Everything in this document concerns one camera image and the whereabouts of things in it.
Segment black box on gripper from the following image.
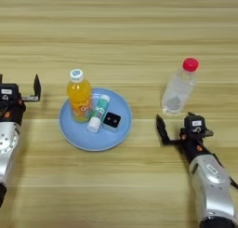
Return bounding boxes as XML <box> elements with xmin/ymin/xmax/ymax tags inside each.
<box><xmin>0</xmin><ymin>83</ymin><xmax>20</xmax><ymax>104</ymax></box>
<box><xmin>183</xmin><ymin>114</ymin><xmax>206</xmax><ymax>137</ymax></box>

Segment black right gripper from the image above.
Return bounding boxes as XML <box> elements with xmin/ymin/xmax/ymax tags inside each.
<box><xmin>155</xmin><ymin>111</ymin><xmax>215</xmax><ymax>165</ymax></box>

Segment orange juice bottle white cap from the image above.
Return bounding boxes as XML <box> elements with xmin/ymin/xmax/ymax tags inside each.
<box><xmin>66</xmin><ymin>68</ymin><xmax>94</xmax><ymax>124</ymax></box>

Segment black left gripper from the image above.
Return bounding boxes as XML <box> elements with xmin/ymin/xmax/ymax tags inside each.
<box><xmin>0</xmin><ymin>74</ymin><xmax>42</xmax><ymax>124</ymax></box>

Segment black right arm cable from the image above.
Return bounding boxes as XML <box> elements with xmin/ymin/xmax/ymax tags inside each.
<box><xmin>229</xmin><ymin>175</ymin><xmax>238</xmax><ymax>190</ymax></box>

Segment green white glue stick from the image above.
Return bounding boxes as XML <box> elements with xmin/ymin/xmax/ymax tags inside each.
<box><xmin>86</xmin><ymin>94</ymin><xmax>112</xmax><ymax>134</ymax></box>

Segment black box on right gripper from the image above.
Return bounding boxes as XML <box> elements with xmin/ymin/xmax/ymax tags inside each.
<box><xmin>183</xmin><ymin>114</ymin><xmax>206</xmax><ymax>137</ymax></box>

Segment blue round plate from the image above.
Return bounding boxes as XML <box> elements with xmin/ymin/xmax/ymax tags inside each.
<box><xmin>59</xmin><ymin>87</ymin><xmax>134</xmax><ymax>152</ymax></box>

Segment small black cube two dots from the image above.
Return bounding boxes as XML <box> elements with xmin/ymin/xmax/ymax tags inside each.
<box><xmin>101</xmin><ymin>111</ymin><xmax>123</xmax><ymax>132</ymax></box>

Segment clear plastic bottle red cap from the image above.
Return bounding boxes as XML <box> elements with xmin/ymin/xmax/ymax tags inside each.
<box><xmin>160</xmin><ymin>57</ymin><xmax>200</xmax><ymax>116</ymax></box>

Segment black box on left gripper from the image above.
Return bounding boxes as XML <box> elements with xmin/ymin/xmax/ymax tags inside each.
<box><xmin>0</xmin><ymin>83</ymin><xmax>20</xmax><ymax>104</ymax></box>

